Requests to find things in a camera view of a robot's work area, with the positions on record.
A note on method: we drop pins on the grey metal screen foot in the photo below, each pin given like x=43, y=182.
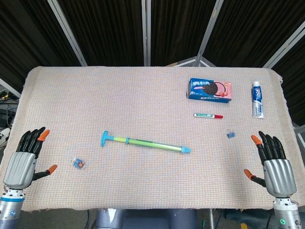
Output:
x=190, y=61

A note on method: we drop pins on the grey metal frame bar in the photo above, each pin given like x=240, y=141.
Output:
x=9, y=87

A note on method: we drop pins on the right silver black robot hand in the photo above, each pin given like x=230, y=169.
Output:
x=278, y=174

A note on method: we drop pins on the grey robot torso base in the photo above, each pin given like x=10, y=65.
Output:
x=143, y=220

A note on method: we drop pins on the small blue wrapped candy packet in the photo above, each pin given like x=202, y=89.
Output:
x=78, y=163

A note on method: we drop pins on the white metal table leg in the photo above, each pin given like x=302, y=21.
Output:
x=211, y=219

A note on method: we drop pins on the large green blue toy syringe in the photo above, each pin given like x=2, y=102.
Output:
x=147, y=144

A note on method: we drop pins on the beige woven tablecloth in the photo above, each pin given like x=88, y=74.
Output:
x=143, y=100

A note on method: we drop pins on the grey metal screen post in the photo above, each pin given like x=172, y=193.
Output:
x=210, y=31
x=283, y=47
x=146, y=33
x=68, y=33

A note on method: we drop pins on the white blue toothpaste tube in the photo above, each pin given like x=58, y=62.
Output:
x=258, y=100

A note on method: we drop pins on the green marker with red cap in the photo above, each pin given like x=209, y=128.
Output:
x=205, y=115

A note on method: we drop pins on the blue pink Oreo box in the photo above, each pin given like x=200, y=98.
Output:
x=205, y=91

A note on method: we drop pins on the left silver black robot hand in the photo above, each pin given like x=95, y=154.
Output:
x=20, y=167

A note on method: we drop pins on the white black shoe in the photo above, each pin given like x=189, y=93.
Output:
x=4, y=134

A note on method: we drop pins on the blue binder clip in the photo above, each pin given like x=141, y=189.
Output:
x=230, y=135

